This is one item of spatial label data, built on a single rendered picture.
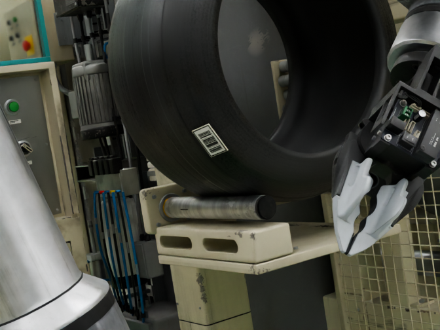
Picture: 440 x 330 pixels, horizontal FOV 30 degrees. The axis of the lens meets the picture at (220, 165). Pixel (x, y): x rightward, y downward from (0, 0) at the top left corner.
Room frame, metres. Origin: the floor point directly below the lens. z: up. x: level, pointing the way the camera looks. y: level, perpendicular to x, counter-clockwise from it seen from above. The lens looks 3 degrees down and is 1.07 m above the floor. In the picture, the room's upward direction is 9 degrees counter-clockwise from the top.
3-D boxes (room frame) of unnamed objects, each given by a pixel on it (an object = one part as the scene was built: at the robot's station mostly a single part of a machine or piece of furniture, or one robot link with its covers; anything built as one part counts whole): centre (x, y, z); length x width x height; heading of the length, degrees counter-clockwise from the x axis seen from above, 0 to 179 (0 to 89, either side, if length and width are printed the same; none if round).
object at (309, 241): (1.70, -0.09, 0.80); 0.37 x 0.36 x 0.02; 123
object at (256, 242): (1.62, 0.03, 0.84); 0.36 x 0.09 x 0.06; 33
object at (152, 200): (1.85, 0.01, 0.90); 0.40 x 0.03 x 0.10; 123
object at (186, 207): (1.62, 0.02, 0.90); 0.35 x 0.05 x 0.05; 33
